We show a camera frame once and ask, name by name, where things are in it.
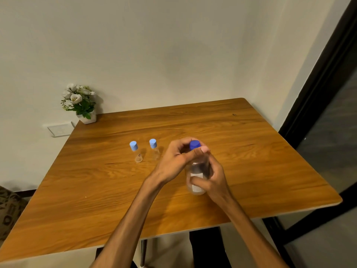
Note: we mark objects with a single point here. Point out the person's left hand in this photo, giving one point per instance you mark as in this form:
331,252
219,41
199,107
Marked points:
171,161

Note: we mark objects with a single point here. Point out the person's right hand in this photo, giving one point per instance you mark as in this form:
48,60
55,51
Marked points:
217,184

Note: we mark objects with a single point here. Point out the person's right thumb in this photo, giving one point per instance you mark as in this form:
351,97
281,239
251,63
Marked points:
198,181

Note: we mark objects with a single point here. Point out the person's left thumb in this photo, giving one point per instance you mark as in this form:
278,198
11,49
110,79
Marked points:
198,153

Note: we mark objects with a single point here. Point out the dark blue bottle cap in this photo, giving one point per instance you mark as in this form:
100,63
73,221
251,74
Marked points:
195,144

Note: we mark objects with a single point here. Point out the clear plastic bottle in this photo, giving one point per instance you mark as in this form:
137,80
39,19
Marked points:
197,168

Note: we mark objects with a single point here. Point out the person's left forearm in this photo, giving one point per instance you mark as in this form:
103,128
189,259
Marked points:
131,223

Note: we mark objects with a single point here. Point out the person's right forearm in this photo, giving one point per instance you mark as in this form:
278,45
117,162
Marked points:
245,231

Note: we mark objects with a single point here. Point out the small vial light blue cap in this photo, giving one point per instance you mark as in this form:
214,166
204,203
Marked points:
135,152
154,147

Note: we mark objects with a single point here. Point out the person's dark trousers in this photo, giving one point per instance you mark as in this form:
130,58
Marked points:
207,248

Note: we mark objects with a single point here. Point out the metal table leg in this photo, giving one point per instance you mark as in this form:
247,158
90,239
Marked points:
143,252

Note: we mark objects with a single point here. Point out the white flowers in white pot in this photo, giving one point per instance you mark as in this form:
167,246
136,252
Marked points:
81,101

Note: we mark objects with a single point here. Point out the black framed glass door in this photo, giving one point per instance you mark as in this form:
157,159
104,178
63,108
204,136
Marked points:
315,89

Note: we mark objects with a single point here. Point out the patterned fabric cushion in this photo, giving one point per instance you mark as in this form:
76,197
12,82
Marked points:
8,212

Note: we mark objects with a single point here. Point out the white wall socket plate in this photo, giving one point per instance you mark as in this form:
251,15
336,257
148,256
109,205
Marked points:
60,129

